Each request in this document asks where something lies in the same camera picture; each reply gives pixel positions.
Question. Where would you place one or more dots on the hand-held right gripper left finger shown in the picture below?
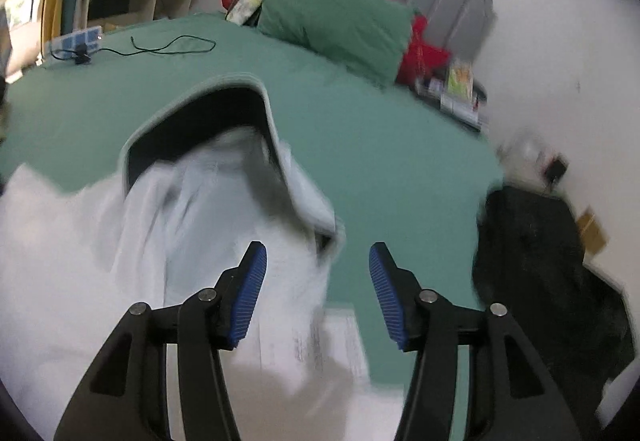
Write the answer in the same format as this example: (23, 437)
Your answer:
(247, 291)

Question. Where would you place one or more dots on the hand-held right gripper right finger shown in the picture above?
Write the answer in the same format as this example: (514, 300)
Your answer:
(387, 291)

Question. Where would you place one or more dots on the white shirt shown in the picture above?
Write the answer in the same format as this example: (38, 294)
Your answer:
(75, 271)

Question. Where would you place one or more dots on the pile of black clothes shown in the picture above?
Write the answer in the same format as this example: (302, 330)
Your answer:
(530, 271)

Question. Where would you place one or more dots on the bed with green sheet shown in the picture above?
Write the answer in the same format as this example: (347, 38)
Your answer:
(400, 146)

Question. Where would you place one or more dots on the small brown cardboard box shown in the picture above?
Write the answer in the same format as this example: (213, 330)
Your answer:
(592, 231)

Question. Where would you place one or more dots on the stack of books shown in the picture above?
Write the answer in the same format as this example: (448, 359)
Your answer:
(460, 81)

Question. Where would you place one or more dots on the green pillow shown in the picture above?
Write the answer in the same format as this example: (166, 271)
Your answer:
(340, 16)

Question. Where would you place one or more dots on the patterned tissue box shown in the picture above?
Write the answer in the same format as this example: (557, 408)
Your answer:
(245, 6)

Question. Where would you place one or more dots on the black plug adapter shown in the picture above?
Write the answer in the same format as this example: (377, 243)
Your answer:
(80, 57)

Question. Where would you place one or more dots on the white blue power strip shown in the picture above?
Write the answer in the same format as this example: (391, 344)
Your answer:
(75, 40)

